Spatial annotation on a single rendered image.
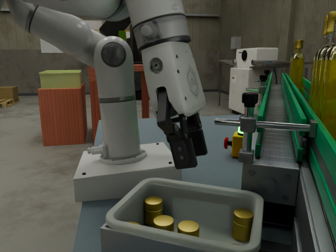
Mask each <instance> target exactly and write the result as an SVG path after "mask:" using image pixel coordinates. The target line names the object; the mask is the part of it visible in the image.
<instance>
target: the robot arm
mask: <svg viewBox="0 0 336 252"><path fill-rule="evenodd" d="M5 1H6V3H7V6H8V8H9V11H10V13H11V15H12V17H13V19H14V20H15V22H16V24H17V25H18V26H19V27H20V28H21V29H22V30H24V31H26V32H27V33H29V34H32V35H34V36H36V37H38V38H40V39H42V40H44V41H46V42H48V43H50V44H51V45H53V46H55V47H57V48H58V49H59V50H60V51H62V52H63V53H65V54H66V55H68V56H70V57H72V58H74V59H76V60H78V61H80V62H82V63H84V64H86V65H88V66H90V67H92V68H94V69H95V76H96V84H97V92H98V101H99V108H100V117H101V125H102V134H103V143H102V144H101V145H99V146H95V147H94V146H92V147H91V148H90V147H88V148H87V153H88V154H92V155H98V154H101V156H100V157H99V159H100V162H101V163H103V164H107V165H124V164H130V163H135V162H138V161H141V160H143V159H144V158H145V157H146V156H147V151H146V150H144V149H142V148H141V146H140V135H139V124H138V114H137V103H136V93H135V80H134V58H133V53H132V50H131V48H130V46H129V45H128V43H127V42H126V41H125V40H123V39H122V38H120V37H117V36H107V37H106V36H104V35H102V34H100V33H98V32H97V31H95V30H93V29H91V28H90V27H89V26H88V24H87V23H86V22H85V21H84V20H82V19H81V18H79V17H77V16H81V17H88V18H94V19H99V20H105V21H111V22H117V21H121V20H124V19H126V18H128V17H130V21H131V25H132V29H133V33H134V37H135V40H136V44H137V48H138V52H139V54H140V55H142V63H143V69H144V75H145V80H146V85H147V90H148V95H149V99H150V103H151V106H152V110H153V113H154V116H155V118H156V119H157V126H158V127H159V128H160V129H162V130H163V132H164V134H165V135H166V139H167V142H168V143H169V146H170V150H171V154H172V158H173V161H174V165H175V168H176V169H177V170H180V169H188V168H195V167H196V166H197V165H198V162H197V158H196V157H197V156H204V155H206V154H207V153H208V150H207V146H206V142H205V137H204V133H203V129H201V128H202V123H201V120H200V117H199V116H200V113H199V111H200V110H202V109H203V108H204V107H205V105H206V99H205V95H204V92H203V88H202V84H201V81H200V77H199V74H198V70H197V67H196V63H195V60H194V57H193V54H192V52H191V49H190V47H189V44H188V43H189V42H191V37H190V32H189V27H188V23H187V19H186V14H185V10H184V6H183V1H182V0H0V10H1V8H2V7H3V5H4V2H5ZM176 115H178V116H179V117H175V118H172V117H174V116H176ZM176 123H180V128H179V126H178V125H177V124H176Z"/></svg>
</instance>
